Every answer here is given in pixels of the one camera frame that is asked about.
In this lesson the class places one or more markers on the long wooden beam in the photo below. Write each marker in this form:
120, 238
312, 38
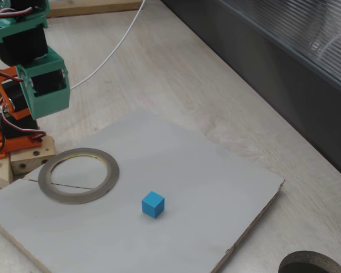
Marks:
31, 160

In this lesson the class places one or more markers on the grey laminated board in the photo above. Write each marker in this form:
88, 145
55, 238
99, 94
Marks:
187, 170

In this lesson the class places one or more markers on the blue cube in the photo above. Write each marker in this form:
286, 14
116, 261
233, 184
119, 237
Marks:
153, 204

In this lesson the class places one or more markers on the wooden plank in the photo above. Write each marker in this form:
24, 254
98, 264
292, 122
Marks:
96, 7

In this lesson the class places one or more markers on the angled wooden block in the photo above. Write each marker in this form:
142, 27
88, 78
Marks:
0, 170

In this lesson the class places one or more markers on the grey partition with ribbed glass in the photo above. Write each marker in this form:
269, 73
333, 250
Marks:
272, 71

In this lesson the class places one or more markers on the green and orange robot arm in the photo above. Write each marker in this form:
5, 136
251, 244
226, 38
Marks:
20, 45

